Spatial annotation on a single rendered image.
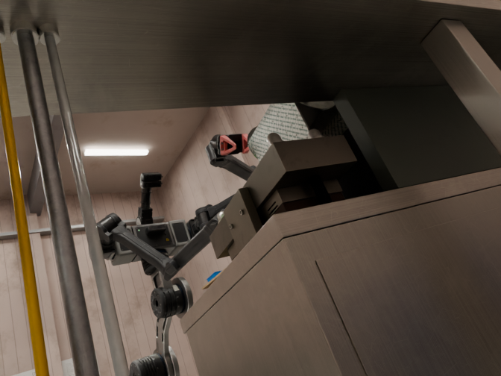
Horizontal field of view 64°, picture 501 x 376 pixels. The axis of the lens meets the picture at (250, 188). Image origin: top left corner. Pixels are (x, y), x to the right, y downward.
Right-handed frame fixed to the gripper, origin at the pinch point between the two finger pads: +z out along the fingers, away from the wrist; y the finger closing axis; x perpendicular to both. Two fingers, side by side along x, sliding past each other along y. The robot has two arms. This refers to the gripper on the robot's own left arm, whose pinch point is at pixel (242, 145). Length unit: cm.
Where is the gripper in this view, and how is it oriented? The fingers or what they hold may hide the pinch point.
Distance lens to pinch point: 133.0
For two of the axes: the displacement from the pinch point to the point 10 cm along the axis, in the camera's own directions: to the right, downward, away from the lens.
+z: 4.9, 1.6, -8.6
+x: -0.3, -9.8, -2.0
